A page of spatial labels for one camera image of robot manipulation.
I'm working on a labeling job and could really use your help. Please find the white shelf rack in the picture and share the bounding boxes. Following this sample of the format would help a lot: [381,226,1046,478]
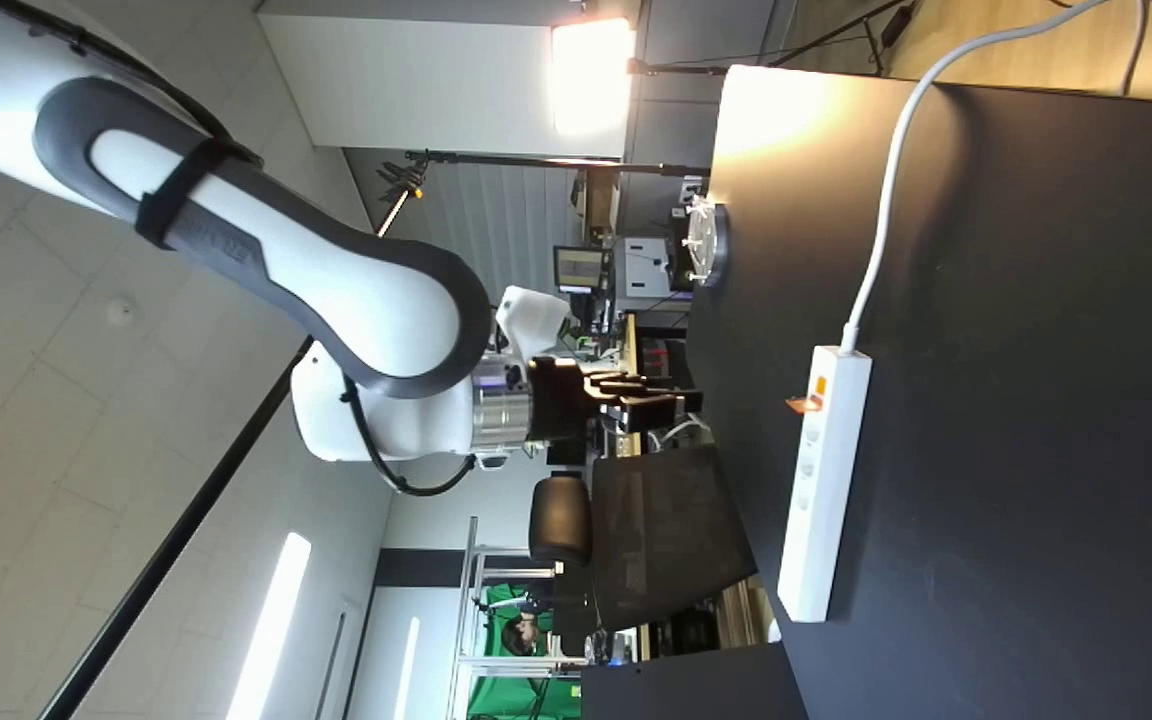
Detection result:
[444,518,568,720]

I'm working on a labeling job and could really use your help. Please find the grey equipment box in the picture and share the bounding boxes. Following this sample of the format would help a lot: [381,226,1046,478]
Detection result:
[603,233,681,301]

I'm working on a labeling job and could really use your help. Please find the white power strip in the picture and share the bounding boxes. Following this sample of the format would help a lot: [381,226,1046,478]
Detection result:
[773,340,877,628]

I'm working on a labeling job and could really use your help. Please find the black divider board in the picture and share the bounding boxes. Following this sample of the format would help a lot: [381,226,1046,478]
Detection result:
[579,639,818,720]

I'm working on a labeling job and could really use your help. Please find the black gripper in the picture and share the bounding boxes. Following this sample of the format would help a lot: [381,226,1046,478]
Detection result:
[525,348,709,450]

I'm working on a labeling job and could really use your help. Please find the bright window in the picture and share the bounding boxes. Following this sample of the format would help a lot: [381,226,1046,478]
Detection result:
[546,12,642,145]

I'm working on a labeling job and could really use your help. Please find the orange rocker switch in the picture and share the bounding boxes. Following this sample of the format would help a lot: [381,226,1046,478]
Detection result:
[780,377,833,416]

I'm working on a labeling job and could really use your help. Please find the long ceiling light strip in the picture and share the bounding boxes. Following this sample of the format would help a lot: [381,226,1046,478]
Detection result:
[224,527,316,720]

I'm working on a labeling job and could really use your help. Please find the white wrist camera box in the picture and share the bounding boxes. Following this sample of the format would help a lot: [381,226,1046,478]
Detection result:
[491,281,576,363]

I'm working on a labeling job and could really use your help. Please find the green storage bins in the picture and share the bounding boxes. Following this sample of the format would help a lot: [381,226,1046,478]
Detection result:
[469,575,587,720]

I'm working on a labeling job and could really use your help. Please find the black partition panel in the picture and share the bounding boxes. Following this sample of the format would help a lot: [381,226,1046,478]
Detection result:
[585,446,761,632]

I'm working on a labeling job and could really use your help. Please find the white power strip cable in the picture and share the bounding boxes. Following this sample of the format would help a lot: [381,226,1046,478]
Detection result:
[836,0,1115,355]

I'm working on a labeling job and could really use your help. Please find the black office chair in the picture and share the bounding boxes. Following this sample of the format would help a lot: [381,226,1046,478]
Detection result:
[525,472,595,564]

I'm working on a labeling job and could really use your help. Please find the thin black cable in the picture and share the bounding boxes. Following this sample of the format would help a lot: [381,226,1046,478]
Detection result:
[1115,0,1152,102]

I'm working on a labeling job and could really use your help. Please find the short ceiling light strip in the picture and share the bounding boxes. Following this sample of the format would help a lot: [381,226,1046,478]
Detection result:
[389,614,428,720]

